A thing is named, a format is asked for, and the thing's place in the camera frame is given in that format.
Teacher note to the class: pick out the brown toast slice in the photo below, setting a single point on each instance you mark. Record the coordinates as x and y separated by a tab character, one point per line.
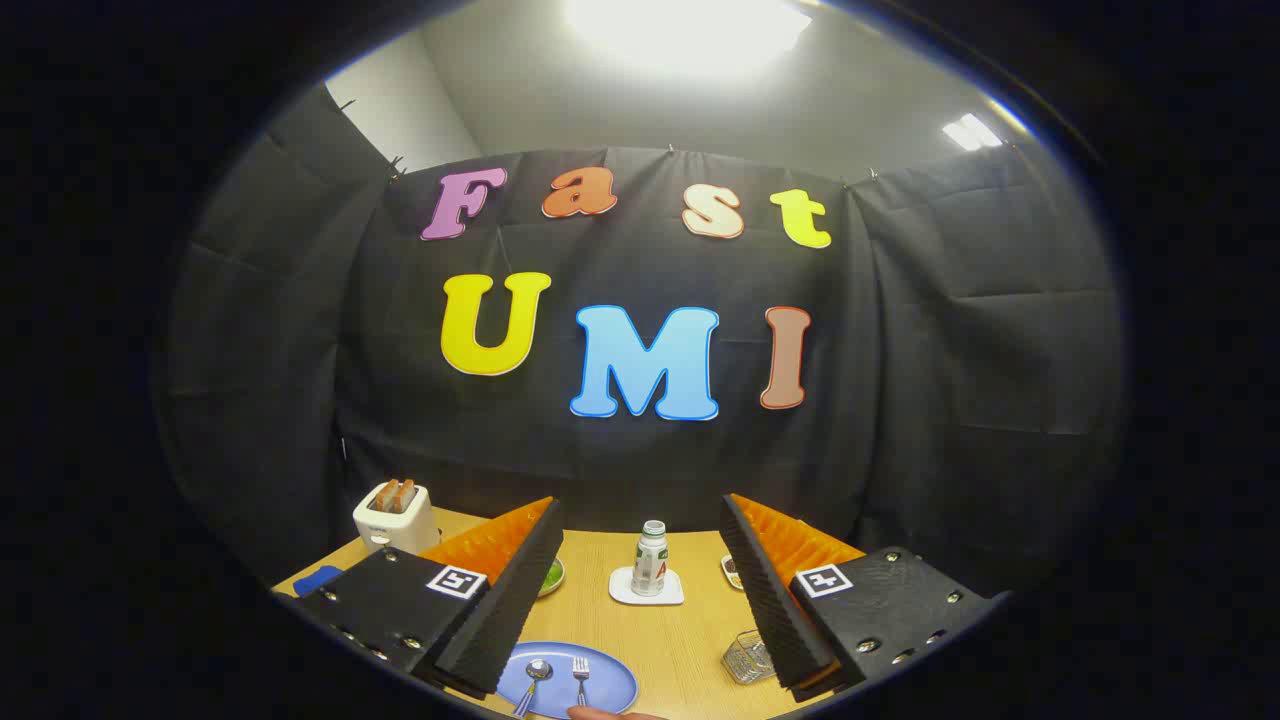
405	494
384	495

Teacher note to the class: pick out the ceiling light panel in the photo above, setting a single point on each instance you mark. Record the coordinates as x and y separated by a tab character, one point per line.
690	35
972	132

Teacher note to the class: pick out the green lettuce leaf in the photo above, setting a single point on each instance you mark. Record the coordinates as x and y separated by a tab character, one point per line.
553	575

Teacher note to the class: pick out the white square coaster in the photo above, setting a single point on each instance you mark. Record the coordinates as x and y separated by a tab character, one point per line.
620	595

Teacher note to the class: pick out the blue round plate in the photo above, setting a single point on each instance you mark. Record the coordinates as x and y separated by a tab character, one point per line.
610	685

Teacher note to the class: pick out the white toaster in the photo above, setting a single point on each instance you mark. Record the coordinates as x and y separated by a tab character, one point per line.
395	530

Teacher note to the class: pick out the blue folded towel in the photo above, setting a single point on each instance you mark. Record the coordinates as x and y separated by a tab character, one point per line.
318	580

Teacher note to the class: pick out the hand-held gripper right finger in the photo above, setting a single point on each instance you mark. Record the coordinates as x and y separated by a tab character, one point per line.
770	600

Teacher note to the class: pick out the white divided bean dish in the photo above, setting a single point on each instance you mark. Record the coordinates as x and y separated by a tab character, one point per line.
731	572

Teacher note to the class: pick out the white drink bottle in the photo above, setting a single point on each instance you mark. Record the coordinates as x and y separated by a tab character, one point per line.
650	565

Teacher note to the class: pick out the white oval food plate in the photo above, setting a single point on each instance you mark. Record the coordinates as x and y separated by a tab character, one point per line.
552	588

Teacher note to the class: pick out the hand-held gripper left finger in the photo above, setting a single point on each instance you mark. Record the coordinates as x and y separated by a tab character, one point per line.
515	600

